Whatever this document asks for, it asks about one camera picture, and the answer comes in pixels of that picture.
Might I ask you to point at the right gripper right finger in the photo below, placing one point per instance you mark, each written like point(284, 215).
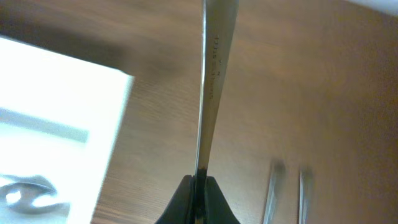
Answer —
point(217, 209)

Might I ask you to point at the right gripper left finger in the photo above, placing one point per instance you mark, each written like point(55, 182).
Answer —
point(179, 209)

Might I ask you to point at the metal fork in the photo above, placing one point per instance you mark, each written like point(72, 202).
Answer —
point(304, 193)
point(276, 176)

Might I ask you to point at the large metal spoon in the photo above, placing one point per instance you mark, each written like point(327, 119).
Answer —
point(219, 19)
point(31, 195)

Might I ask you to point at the white plastic cutlery tray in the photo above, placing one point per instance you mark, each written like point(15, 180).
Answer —
point(60, 118)

